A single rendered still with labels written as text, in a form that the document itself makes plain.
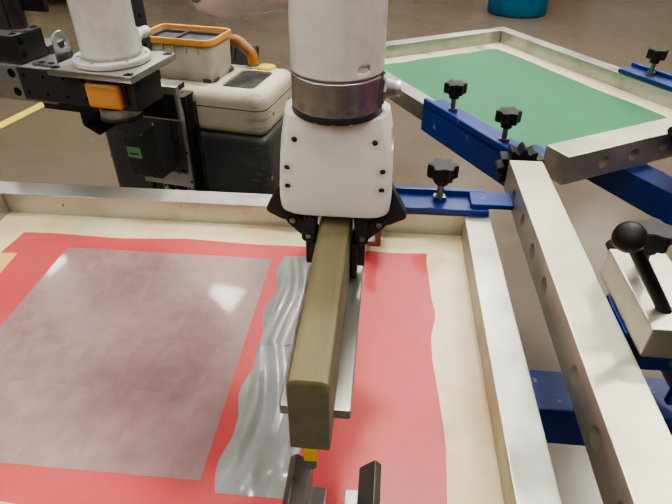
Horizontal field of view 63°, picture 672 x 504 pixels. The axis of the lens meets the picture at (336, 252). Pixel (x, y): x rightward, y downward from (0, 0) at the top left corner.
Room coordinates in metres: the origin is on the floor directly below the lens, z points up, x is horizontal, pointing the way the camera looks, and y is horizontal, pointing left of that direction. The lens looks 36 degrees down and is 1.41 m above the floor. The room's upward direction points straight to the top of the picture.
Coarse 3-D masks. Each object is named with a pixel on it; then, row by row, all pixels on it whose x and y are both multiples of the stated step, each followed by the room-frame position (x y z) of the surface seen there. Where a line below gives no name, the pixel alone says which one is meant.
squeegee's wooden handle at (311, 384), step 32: (320, 224) 0.43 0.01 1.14; (352, 224) 0.45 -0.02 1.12; (320, 256) 0.38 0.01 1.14; (320, 288) 0.33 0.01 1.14; (320, 320) 0.30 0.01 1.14; (320, 352) 0.27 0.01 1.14; (288, 384) 0.24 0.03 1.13; (320, 384) 0.24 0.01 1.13; (288, 416) 0.24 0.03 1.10; (320, 416) 0.24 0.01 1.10; (320, 448) 0.24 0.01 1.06
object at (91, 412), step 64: (0, 384) 0.39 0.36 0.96; (64, 384) 0.39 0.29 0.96; (128, 384) 0.39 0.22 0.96; (192, 384) 0.39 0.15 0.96; (384, 384) 0.39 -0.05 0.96; (0, 448) 0.31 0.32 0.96; (64, 448) 0.31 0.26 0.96; (128, 448) 0.31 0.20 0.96; (192, 448) 0.31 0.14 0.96; (384, 448) 0.31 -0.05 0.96
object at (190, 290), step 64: (64, 256) 0.62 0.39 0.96; (128, 256) 0.62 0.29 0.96; (192, 256) 0.62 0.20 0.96; (256, 256) 0.62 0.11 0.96; (384, 256) 0.62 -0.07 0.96; (0, 320) 0.49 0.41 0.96; (64, 320) 0.49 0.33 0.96; (128, 320) 0.49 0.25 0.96; (192, 320) 0.49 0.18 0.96; (256, 320) 0.49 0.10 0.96; (384, 320) 0.49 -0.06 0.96
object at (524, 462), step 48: (0, 192) 0.75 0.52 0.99; (48, 192) 0.75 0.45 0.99; (96, 192) 0.75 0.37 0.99; (144, 192) 0.75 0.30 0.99; (192, 192) 0.75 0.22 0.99; (480, 240) 0.61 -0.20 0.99; (480, 288) 0.51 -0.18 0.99; (480, 336) 0.45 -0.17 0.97; (528, 384) 0.36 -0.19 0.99; (528, 432) 0.31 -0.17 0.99; (528, 480) 0.26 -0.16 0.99
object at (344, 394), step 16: (304, 288) 0.41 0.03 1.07; (352, 288) 0.41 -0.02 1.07; (352, 304) 0.39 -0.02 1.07; (352, 320) 0.37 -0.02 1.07; (352, 336) 0.35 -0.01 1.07; (352, 352) 0.33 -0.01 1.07; (288, 368) 0.31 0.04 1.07; (352, 368) 0.31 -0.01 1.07; (352, 384) 0.29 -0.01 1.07; (336, 400) 0.28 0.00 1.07; (336, 416) 0.27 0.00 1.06
